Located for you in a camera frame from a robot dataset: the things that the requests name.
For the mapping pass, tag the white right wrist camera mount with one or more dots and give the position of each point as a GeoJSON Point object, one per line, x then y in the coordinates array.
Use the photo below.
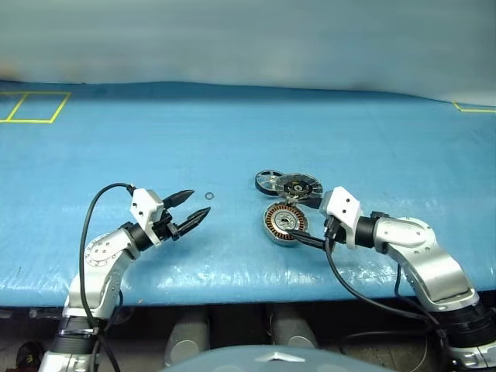
{"type": "Point", "coordinates": [343, 209]}

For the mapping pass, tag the motor end cover with circuit board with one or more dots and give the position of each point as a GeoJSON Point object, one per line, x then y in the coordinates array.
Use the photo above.
{"type": "Point", "coordinates": [300, 188]}

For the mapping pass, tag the blue plastic table cover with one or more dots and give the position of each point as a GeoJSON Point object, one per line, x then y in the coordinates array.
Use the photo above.
{"type": "Point", "coordinates": [193, 135]}

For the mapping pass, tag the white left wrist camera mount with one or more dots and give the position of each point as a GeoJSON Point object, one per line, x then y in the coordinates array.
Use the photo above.
{"type": "Point", "coordinates": [145, 205]}

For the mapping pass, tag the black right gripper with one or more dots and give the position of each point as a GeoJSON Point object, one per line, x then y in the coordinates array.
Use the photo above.
{"type": "Point", "coordinates": [332, 229]}

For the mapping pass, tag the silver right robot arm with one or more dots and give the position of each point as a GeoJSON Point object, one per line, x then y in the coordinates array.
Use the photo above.
{"type": "Point", "coordinates": [426, 263]}

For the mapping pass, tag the grey robot torso with emblem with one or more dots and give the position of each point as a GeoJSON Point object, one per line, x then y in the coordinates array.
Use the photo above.
{"type": "Point", "coordinates": [271, 358]}

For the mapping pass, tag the motor stator housing with copper coils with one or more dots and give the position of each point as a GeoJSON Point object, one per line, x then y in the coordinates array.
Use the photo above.
{"type": "Point", "coordinates": [286, 224]}

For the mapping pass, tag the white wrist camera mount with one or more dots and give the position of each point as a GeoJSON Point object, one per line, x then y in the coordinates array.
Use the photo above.
{"type": "Point", "coordinates": [343, 209]}
{"type": "Point", "coordinates": [145, 205]}

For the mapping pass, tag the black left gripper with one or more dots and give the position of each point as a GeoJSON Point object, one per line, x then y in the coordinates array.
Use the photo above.
{"type": "Point", "coordinates": [164, 228]}

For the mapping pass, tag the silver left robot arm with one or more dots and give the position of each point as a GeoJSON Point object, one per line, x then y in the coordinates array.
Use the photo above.
{"type": "Point", "coordinates": [100, 255]}

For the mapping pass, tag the black spoked motor rotor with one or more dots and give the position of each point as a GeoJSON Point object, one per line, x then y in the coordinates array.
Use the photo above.
{"type": "Point", "coordinates": [267, 181]}

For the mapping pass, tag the grey rounded robot leg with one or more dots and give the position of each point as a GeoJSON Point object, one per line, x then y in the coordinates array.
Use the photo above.
{"type": "Point", "coordinates": [294, 329]}
{"type": "Point", "coordinates": [186, 337]}

